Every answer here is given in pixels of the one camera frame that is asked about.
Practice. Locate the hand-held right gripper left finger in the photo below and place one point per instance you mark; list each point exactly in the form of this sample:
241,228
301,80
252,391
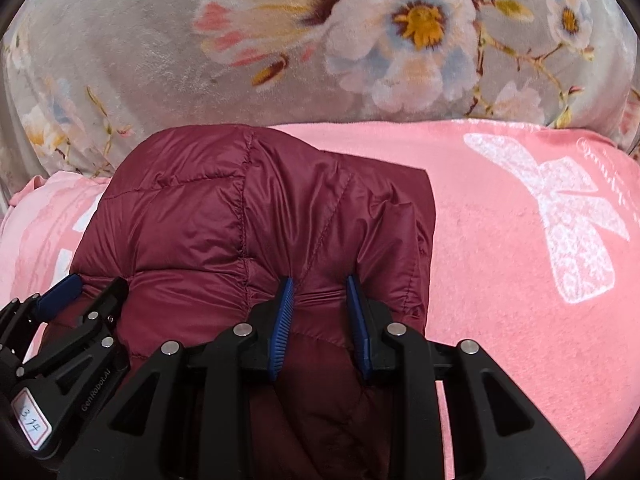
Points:
281,330

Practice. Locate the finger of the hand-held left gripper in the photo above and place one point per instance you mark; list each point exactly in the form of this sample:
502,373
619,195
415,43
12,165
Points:
60,293
102,305

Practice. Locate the pink blanket with white bow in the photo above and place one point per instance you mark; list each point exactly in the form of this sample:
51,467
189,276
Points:
490,310

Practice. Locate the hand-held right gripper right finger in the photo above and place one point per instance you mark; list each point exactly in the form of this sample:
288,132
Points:
357,330

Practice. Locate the maroon puffer jacket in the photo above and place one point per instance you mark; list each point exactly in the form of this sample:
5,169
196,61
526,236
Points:
200,220

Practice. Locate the grey floral blanket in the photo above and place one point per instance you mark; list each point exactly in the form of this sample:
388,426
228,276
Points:
125,35

